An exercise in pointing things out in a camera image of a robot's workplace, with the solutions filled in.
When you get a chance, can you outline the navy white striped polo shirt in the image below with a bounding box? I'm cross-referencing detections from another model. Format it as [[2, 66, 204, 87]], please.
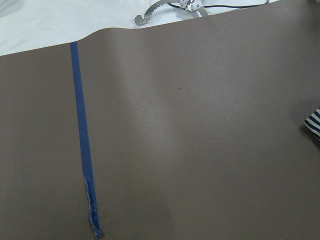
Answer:
[[304, 108, 320, 141]]

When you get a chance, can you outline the brown paper table cover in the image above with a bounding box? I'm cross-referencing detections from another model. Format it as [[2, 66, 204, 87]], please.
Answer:
[[0, 0, 320, 240]]

